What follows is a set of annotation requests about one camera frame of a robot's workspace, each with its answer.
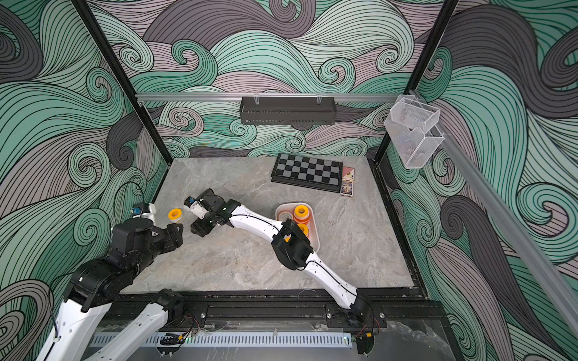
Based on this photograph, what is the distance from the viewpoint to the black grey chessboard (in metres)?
1.09

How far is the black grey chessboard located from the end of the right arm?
42cm

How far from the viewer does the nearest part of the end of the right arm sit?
70 centimetres
